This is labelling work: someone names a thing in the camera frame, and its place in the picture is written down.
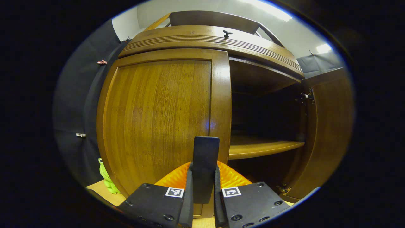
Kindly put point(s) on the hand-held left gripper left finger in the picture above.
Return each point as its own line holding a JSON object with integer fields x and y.
{"x": 189, "y": 202}

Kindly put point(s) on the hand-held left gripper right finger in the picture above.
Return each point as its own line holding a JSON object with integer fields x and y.
{"x": 217, "y": 205}

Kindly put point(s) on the wooden cabinet door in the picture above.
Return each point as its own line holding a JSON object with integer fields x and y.
{"x": 329, "y": 126}
{"x": 158, "y": 110}

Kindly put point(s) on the metal door hinge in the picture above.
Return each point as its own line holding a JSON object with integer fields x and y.
{"x": 306, "y": 96}
{"x": 283, "y": 189}

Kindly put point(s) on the wooden inner cabinet shelf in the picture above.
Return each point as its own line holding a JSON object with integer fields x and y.
{"x": 259, "y": 147}

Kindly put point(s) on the wooden cabinet drawer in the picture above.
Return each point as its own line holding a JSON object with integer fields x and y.
{"x": 190, "y": 34}

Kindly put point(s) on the green toy frog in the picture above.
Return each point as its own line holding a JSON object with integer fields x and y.
{"x": 107, "y": 179}

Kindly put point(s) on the silver clip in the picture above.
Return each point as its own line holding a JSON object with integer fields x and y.
{"x": 80, "y": 135}

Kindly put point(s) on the black backdrop cloth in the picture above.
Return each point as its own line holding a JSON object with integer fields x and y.
{"x": 72, "y": 95}

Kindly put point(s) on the copper clip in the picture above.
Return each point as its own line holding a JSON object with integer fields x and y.
{"x": 102, "y": 62}

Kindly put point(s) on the black drawer knob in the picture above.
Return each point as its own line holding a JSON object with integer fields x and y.
{"x": 227, "y": 33}

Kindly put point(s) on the small ceiling light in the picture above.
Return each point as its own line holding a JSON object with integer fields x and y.
{"x": 324, "y": 48}

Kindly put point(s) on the large ceiling light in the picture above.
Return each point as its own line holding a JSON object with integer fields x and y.
{"x": 269, "y": 8}

